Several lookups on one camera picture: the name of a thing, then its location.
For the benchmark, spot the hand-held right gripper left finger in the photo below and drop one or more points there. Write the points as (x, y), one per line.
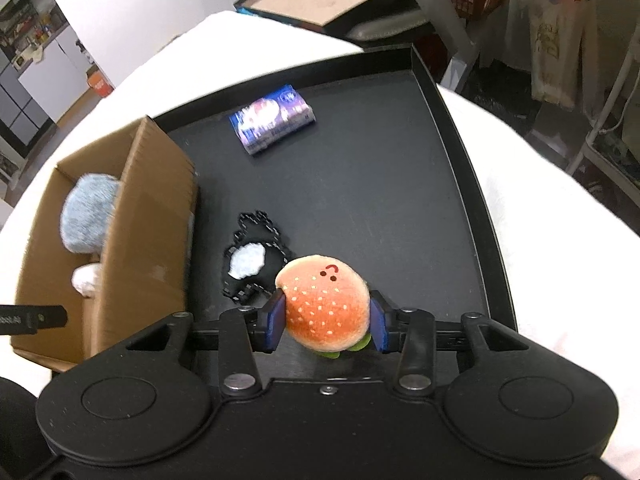
(275, 322)

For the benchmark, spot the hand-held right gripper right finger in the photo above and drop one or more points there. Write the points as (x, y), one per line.
(378, 325)

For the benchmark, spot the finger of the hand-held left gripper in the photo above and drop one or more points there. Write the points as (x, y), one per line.
(30, 319)

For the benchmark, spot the hamburger plush toy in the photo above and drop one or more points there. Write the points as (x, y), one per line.
(322, 300)

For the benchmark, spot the white soft wad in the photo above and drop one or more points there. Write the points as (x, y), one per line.
(86, 280)

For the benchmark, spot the blue fluffy plush ball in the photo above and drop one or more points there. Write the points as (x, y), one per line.
(85, 215)

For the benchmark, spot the black shallow tray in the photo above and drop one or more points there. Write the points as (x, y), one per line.
(375, 185)

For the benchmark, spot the brown cardboard box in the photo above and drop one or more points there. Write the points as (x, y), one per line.
(150, 240)

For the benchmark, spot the black plush with white patch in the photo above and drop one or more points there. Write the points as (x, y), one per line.
(273, 260)

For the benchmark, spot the blue purple tissue pack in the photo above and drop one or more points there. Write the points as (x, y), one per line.
(272, 117)

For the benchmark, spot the white cabinet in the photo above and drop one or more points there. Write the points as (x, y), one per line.
(50, 85)

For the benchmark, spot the orange box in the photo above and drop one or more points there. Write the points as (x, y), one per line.
(101, 85)

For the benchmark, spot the kitchen shelf with bottles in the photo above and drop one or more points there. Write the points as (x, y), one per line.
(25, 30)

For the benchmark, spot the white metal rack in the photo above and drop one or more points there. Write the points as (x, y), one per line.
(600, 130)

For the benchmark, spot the grey chair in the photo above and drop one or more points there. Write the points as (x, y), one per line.
(390, 25)

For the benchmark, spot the cream tote bag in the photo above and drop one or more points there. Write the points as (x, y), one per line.
(555, 50)

